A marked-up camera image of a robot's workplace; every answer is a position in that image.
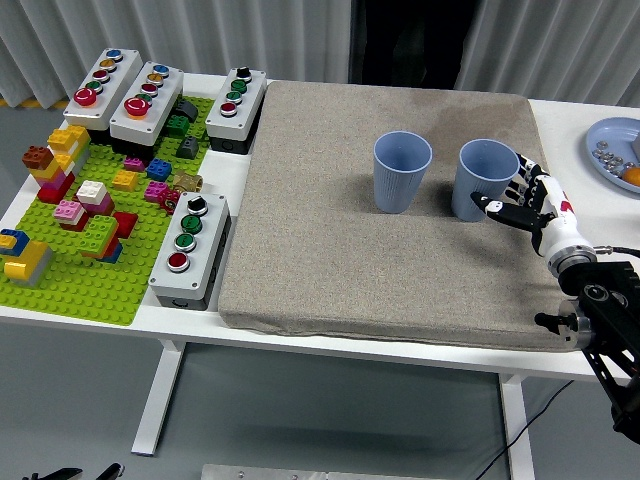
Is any yellow grey brick stack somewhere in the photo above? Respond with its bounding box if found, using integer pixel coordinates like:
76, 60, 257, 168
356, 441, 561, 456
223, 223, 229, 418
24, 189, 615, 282
3, 240, 54, 288

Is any person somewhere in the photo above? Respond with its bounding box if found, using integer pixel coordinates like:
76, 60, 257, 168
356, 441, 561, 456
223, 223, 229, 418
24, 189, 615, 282
349, 0, 474, 90

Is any green studded baseplate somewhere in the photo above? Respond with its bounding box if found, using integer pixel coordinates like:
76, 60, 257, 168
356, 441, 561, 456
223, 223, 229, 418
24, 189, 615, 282
0, 93, 217, 327

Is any grey-brown fabric mat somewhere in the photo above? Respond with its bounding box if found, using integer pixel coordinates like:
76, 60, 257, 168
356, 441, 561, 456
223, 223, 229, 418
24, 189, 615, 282
218, 80, 592, 353

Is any five-button control box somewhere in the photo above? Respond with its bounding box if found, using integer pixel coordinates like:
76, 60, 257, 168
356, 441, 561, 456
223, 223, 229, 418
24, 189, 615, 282
62, 47, 144, 146
108, 60, 185, 161

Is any yellow toy brick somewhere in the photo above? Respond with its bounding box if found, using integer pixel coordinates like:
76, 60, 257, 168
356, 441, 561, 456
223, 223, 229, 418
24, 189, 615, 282
112, 169, 139, 193

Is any blue toy brick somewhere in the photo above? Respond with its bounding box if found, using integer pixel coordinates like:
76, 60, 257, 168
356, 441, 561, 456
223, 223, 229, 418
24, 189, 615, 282
145, 157, 173, 182

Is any green orange blue brick stack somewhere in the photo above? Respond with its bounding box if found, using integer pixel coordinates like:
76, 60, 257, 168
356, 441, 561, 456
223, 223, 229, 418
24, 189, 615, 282
77, 214, 124, 265

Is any red toy brick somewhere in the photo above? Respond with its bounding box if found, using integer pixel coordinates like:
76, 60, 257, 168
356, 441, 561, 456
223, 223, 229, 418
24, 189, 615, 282
113, 211, 139, 238

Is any black floor cable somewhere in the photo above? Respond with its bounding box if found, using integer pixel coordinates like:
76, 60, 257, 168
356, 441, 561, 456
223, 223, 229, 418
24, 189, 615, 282
473, 379, 575, 480

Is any white pleated curtain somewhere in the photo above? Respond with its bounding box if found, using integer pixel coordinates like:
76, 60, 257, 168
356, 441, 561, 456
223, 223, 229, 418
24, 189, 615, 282
0, 0, 354, 110
455, 0, 640, 107

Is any green toy brick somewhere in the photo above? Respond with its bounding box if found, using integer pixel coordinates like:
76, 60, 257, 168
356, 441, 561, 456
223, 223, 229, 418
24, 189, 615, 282
165, 114, 190, 139

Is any brown yellow red brick tower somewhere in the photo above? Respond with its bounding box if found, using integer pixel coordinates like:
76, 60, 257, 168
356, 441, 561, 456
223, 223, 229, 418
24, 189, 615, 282
21, 145, 76, 205

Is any yellow white green brick stack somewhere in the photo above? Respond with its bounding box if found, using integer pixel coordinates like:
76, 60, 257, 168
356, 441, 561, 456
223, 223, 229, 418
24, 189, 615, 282
47, 124, 92, 174

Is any blue plate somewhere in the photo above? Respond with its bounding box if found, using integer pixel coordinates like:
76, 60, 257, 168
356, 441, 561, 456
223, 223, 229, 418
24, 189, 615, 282
584, 116, 640, 194

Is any blue ribbed cup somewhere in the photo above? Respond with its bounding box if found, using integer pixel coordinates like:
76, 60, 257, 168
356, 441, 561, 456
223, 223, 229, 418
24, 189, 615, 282
372, 130, 433, 215
450, 139, 521, 223

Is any brass valve fitting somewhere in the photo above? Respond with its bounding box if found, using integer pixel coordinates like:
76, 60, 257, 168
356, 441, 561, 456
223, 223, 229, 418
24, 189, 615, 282
172, 170, 204, 194

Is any pink white red brick stack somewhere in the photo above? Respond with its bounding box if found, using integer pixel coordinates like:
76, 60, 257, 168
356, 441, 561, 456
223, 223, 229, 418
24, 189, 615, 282
53, 199, 90, 232

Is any white table leg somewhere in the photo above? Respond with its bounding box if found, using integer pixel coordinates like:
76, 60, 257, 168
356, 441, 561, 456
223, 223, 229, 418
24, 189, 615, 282
497, 372, 536, 480
130, 339, 187, 457

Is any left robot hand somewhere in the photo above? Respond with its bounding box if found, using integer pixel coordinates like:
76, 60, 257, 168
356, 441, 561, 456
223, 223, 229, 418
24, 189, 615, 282
29, 462, 124, 480

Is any four-button control box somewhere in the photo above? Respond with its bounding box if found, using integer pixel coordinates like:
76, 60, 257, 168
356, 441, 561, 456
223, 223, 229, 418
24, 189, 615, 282
147, 191, 233, 312
204, 66, 268, 156

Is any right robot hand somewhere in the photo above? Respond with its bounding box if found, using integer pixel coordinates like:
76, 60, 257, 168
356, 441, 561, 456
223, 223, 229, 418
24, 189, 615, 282
469, 152, 586, 259

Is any blue yellow brick stack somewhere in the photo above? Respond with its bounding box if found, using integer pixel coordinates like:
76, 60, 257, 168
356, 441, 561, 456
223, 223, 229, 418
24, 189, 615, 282
0, 228, 31, 259

